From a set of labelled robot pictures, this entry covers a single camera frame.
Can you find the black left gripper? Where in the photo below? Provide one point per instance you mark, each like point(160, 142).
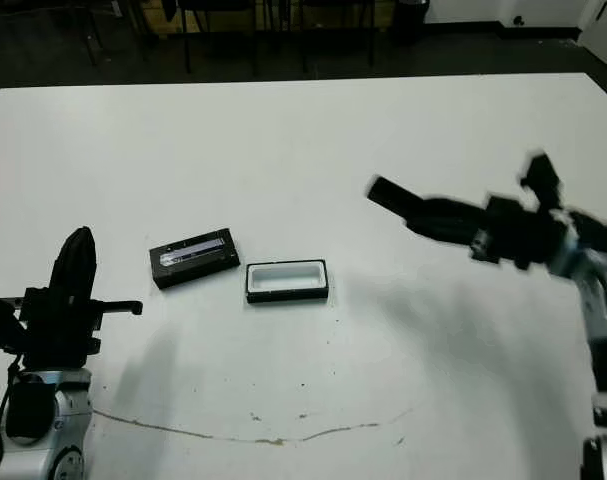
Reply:
point(58, 330)

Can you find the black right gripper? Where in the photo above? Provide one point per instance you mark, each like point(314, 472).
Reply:
point(518, 235)

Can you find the black camera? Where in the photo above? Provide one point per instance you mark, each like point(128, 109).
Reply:
point(388, 192)

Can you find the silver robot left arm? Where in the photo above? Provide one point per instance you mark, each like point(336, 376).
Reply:
point(68, 415)

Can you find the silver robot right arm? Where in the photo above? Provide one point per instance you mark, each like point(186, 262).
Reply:
point(593, 280)

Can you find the black box base white insert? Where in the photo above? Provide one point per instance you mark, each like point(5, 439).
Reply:
point(285, 277)

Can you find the black trash bin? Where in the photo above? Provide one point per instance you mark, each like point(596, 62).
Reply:
point(410, 20)

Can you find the white door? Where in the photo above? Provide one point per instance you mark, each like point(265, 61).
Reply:
point(605, 20)

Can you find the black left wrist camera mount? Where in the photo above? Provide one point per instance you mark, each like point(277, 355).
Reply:
point(3, 325)

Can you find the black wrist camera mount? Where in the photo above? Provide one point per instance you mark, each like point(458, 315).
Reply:
point(3, 325)
point(543, 177)

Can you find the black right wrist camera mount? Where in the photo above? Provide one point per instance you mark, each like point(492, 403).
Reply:
point(543, 177)

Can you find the black round wall fitting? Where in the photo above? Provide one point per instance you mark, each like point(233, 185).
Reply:
point(518, 20)

